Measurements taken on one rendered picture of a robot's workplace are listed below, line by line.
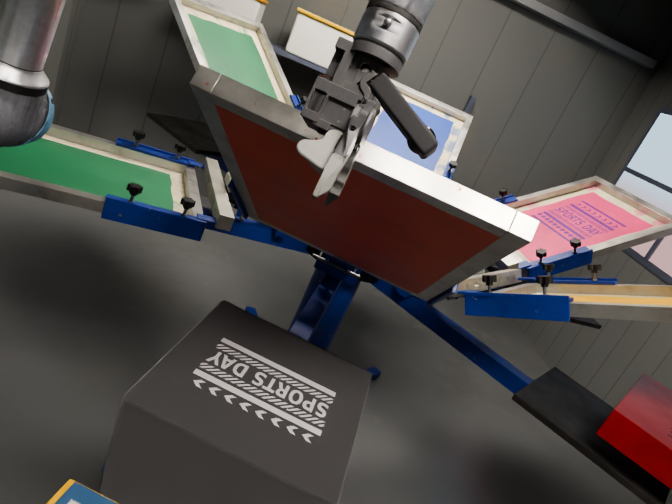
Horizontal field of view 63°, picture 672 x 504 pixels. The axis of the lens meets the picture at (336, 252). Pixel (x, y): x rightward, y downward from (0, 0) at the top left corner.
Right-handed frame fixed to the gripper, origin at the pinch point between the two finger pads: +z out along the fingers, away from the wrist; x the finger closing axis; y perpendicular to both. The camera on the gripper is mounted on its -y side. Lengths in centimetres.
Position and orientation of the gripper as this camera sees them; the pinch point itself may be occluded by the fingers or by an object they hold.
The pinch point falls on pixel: (325, 205)
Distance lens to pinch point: 70.5
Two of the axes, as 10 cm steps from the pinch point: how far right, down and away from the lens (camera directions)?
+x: -0.8, 0.3, -10.0
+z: -4.3, 9.0, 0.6
